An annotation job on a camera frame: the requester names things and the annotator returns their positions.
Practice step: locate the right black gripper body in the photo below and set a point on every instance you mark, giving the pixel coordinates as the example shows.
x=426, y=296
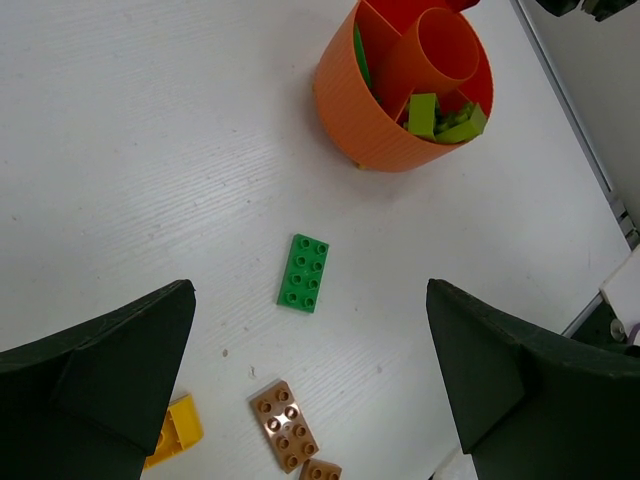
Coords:
x=600, y=10

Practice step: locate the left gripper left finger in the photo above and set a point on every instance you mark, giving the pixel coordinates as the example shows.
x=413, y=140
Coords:
x=89, y=402

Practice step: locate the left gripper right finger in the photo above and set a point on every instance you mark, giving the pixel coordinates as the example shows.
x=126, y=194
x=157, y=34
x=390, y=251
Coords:
x=529, y=403

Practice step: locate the lime green lego brick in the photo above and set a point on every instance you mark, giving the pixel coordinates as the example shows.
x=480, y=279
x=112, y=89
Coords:
x=460, y=126

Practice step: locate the brown lego plate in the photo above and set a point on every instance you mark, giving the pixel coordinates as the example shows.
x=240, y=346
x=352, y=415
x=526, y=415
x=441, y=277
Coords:
x=285, y=428
x=315, y=469

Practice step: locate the small lime lego brick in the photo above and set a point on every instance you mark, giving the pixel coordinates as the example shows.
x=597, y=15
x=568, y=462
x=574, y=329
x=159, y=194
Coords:
x=422, y=110

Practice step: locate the green lego plate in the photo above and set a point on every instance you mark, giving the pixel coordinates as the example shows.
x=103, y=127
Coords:
x=303, y=273

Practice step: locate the long red lego brick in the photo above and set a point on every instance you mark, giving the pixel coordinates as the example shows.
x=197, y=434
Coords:
x=458, y=6

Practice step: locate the long green lego brick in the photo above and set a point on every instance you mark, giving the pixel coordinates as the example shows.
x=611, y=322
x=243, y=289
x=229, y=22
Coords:
x=364, y=60

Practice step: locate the yellow curved lego brick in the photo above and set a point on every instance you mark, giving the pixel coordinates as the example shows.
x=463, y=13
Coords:
x=181, y=430

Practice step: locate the orange round divided container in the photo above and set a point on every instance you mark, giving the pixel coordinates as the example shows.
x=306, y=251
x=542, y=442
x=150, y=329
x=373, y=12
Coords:
x=416, y=47

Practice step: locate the aluminium rail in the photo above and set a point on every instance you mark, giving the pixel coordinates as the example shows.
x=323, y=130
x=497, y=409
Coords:
x=623, y=218

